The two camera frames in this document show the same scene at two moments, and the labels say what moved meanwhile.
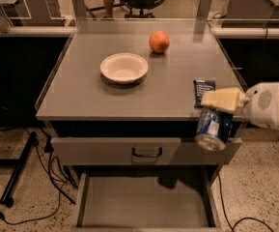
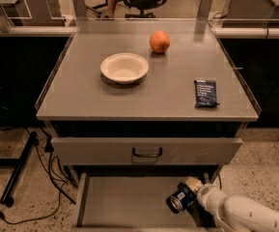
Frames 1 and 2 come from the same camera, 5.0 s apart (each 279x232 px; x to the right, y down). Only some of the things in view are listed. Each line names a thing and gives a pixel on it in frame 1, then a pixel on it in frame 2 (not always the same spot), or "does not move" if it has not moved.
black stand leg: (7, 197) does not move
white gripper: (264, 104) -> (207, 193)
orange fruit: (158, 42) does not move
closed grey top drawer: (141, 152) does not move
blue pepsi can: (213, 129) -> (181, 199)
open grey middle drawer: (148, 202) does not move
